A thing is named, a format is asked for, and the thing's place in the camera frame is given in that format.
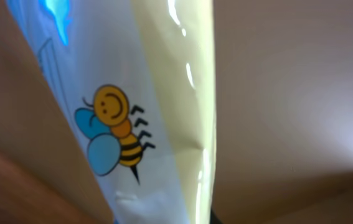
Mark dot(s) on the large yellow snack bag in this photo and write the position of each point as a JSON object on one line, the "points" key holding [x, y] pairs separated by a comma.
{"points": [[135, 80]]}

